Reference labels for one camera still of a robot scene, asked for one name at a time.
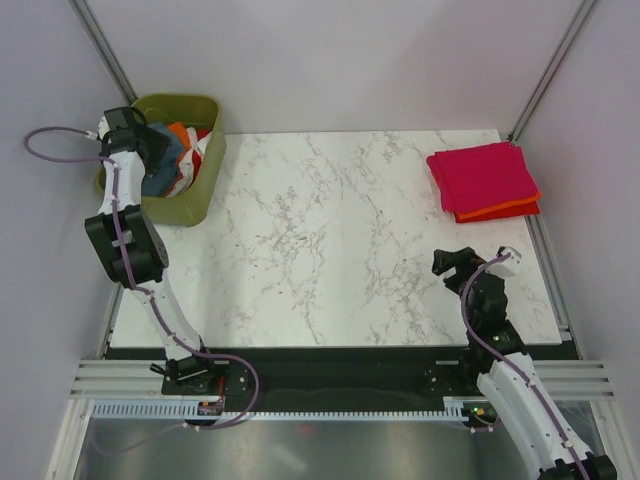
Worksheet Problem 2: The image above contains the white and red t-shirt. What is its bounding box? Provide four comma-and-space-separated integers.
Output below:
165, 127, 212, 198

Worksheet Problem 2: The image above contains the magenta folded t-shirt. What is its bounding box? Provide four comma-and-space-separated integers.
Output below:
426, 142, 541, 214

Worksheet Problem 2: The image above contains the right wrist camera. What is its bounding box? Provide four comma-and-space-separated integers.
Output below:
488, 246, 522, 279

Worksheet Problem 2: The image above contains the orange folded t-shirt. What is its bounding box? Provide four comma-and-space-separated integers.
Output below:
454, 192, 541, 224

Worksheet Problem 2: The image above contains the olive green plastic bin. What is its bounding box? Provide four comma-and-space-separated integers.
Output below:
84, 93, 226, 235

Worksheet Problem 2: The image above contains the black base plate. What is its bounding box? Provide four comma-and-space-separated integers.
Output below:
106, 346, 480, 411

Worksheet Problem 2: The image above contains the blue-grey t-shirt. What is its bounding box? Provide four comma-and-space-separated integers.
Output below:
141, 122, 186, 197

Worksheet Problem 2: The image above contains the orange t-shirt in bin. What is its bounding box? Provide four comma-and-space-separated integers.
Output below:
167, 122, 191, 150

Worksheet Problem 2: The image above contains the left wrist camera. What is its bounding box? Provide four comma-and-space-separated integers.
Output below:
86, 115, 110, 143

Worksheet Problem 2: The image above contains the red folded t-shirt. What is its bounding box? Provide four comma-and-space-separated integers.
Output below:
455, 201, 540, 223

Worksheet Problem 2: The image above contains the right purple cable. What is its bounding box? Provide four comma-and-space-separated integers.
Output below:
459, 253, 594, 480

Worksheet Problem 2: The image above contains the white slotted cable duct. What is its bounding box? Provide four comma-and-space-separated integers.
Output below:
90, 397, 468, 422

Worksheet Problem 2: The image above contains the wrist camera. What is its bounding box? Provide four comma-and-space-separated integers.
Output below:
86, 115, 110, 143
488, 246, 522, 279

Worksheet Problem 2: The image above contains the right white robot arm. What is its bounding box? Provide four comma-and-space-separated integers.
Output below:
431, 247, 618, 479

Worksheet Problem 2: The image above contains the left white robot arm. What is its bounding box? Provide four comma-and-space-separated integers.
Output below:
84, 107, 220, 393

